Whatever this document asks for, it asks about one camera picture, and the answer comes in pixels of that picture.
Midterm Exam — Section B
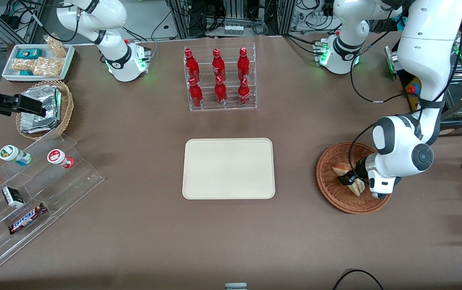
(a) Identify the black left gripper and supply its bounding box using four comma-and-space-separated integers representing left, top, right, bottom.
338, 157, 372, 186

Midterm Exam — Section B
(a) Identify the triangular sandwich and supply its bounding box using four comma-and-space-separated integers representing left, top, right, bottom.
332, 163, 366, 197

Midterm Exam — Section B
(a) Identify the flat round brown wicker basket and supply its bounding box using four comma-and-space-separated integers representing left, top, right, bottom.
316, 141, 394, 214

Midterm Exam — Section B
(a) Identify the deep tan wicker basket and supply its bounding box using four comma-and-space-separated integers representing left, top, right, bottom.
15, 80, 74, 141

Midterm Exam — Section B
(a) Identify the white rectangular snack tray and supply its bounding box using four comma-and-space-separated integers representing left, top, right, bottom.
2, 43, 75, 81

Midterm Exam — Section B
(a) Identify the beige rectangular tray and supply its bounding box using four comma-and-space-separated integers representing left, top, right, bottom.
182, 138, 276, 200

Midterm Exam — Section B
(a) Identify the silver foil wrapped package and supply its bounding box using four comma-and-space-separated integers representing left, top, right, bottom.
19, 85, 62, 135

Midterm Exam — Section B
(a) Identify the clear bag of crackers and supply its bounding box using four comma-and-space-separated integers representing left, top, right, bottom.
33, 57, 64, 78
44, 35, 68, 58
11, 58, 35, 73

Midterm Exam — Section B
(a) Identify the green lid yogurt cup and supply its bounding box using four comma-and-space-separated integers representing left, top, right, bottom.
0, 145, 33, 167

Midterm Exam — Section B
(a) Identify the teal snack box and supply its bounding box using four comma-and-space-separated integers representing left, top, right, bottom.
16, 48, 43, 60

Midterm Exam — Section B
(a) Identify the red lid yogurt cup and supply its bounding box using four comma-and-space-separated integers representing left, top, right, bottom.
47, 149, 75, 169

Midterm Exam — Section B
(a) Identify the clear acrylic stepped display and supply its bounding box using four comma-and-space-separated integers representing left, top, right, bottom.
0, 133, 105, 274

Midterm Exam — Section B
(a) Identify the small black white box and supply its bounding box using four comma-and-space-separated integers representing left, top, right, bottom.
2, 186, 25, 209

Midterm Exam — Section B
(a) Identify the black yellow control box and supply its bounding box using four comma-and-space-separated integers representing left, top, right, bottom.
405, 79, 462, 138

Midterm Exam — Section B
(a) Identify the snickers candy bar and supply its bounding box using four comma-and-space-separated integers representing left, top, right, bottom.
8, 203, 48, 235

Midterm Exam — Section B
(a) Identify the metal device with green edge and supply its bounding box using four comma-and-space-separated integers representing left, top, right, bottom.
384, 45, 401, 75

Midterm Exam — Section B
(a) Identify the red soda bottle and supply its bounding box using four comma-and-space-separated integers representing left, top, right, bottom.
214, 76, 228, 106
212, 48, 227, 81
184, 48, 200, 83
237, 78, 252, 106
237, 48, 251, 81
188, 78, 204, 108

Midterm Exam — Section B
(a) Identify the clear acrylic bottle rack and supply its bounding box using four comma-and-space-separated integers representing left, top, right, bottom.
183, 42, 257, 112

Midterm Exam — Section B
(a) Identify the black looping cable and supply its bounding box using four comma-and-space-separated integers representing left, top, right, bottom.
332, 269, 384, 290

